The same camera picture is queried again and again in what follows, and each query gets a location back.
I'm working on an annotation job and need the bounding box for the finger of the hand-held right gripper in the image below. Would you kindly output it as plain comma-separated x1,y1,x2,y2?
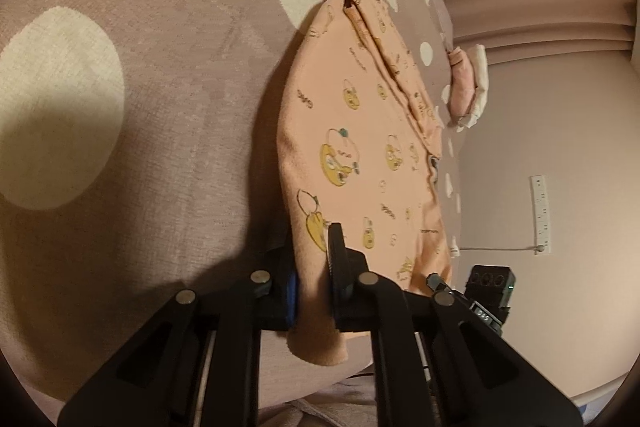
425,273,455,294

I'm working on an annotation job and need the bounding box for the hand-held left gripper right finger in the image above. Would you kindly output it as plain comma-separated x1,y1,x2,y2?
326,222,583,427

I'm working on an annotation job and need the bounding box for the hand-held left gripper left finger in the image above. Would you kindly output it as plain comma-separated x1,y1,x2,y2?
57,232,302,427

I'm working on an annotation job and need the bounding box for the orange cartoon print shirt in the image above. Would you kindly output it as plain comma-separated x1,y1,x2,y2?
276,0,454,367

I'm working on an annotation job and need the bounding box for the white power strip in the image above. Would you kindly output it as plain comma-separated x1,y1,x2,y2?
530,175,551,256

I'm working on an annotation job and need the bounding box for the folded pink garment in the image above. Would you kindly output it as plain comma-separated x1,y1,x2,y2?
446,48,476,118

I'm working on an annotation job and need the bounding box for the folded white garment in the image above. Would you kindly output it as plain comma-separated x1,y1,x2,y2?
452,44,489,130

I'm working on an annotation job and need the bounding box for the polka dot blanket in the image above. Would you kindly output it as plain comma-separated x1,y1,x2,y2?
0,0,463,413

